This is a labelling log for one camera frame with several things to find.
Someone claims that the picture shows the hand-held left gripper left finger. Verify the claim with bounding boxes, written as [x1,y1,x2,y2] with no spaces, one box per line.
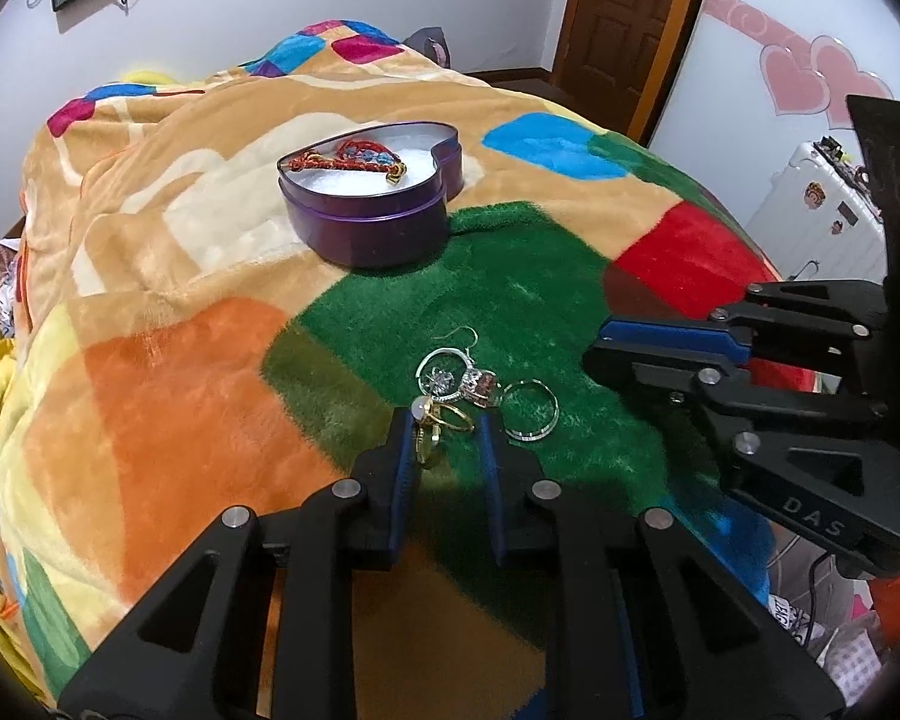
[56,409,422,720]

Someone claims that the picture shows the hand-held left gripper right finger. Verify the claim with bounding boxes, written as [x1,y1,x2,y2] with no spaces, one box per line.
[475,412,846,720]

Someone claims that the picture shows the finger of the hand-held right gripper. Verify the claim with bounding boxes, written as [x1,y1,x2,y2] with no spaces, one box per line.
[598,279,890,362]
[583,337,900,580]

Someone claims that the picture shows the plain silver ring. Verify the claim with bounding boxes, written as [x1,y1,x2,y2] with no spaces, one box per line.
[499,380,560,442]

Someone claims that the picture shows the gold ring with pearl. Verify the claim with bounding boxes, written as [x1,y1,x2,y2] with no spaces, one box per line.
[411,394,476,467]

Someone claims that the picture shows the silver ring with pink stone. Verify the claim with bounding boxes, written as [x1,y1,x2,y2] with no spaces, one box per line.
[459,367,505,410]

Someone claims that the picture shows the silver hoop earring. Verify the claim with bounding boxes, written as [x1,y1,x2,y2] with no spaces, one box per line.
[416,326,479,400]

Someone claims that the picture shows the purple heart-shaped tin box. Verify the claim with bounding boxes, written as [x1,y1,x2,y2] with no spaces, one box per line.
[276,120,464,269]

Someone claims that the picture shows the red braided bracelet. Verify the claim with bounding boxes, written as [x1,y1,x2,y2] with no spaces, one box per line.
[283,136,408,185]

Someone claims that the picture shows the white hard-shell suitcase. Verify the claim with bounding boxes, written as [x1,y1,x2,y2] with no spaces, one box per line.
[742,136,890,287]

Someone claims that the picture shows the colourful patchwork blanket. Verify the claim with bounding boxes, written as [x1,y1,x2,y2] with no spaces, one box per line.
[0,15,796,720]

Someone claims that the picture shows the brown wooden door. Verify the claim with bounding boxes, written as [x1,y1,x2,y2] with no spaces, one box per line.
[549,0,719,142]

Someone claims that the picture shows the pink heart wall sticker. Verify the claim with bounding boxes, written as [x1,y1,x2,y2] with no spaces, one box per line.
[706,0,895,128]

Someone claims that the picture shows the black cable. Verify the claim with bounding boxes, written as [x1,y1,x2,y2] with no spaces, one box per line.
[804,551,841,646]

